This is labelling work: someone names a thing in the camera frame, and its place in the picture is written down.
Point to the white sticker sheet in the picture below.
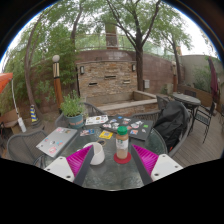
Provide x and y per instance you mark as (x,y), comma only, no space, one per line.
(96,120)

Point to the closed red patio umbrella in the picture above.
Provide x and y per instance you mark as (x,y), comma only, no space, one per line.
(213,80)

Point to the tall dark-trunked tree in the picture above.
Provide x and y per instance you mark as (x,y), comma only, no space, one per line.
(139,70)

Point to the blue yellow striped cone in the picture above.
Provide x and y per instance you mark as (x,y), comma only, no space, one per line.
(33,114)

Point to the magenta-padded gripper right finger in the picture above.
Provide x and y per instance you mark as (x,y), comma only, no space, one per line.
(146,159)

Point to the black laptop with stickers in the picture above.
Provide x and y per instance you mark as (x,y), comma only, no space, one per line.
(128,128)

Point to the slender leaning tree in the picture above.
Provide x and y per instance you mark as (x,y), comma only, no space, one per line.
(29,76)

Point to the green plant in blue pot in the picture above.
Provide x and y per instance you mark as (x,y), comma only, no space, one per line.
(73,110)

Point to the small colourful sticker card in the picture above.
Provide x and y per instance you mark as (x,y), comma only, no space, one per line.
(87,132)

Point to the yellow sticker card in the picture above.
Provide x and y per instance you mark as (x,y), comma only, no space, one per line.
(106,135)

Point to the white ceramic mug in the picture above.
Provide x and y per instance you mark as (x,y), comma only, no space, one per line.
(97,154)

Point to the silver laptop with stickers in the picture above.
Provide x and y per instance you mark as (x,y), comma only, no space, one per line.
(55,141)

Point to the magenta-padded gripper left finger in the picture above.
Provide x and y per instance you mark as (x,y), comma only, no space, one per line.
(78,160)

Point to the black metal patio chair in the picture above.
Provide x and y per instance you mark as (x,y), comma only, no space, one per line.
(204,116)

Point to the green-capped coffee drink bottle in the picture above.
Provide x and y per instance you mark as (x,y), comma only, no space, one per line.
(122,145)

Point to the orange canopy tent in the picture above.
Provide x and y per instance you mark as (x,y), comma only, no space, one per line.
(4,80)

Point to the wooden lamp post, white globe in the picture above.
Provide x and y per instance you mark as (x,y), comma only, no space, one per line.
(57,83)

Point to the grey wall utility box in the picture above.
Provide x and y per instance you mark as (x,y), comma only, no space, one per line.
(146,84)

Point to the black wall lantern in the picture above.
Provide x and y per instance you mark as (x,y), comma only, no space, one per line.
(82,70)
(133,67)

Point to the flat round red coaster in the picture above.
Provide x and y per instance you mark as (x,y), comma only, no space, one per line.
(122,161)

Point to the round dark patio table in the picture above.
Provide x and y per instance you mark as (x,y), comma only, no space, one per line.
(186,99)

